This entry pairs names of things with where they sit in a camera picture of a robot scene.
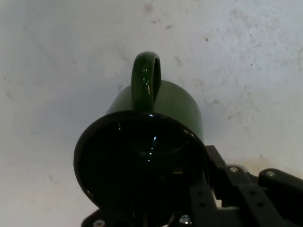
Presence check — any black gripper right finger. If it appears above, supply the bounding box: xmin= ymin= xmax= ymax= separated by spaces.
xmin=205 ymin=145 xmax=303 ymax=227

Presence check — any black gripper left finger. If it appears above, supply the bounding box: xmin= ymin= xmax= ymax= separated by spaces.
xmin=151 ymin=165 xmax=223 ymax=227

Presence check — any green enamel mug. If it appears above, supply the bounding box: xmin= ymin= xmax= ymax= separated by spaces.
xmin=73 ymin=51 xmax=212 ymax=220

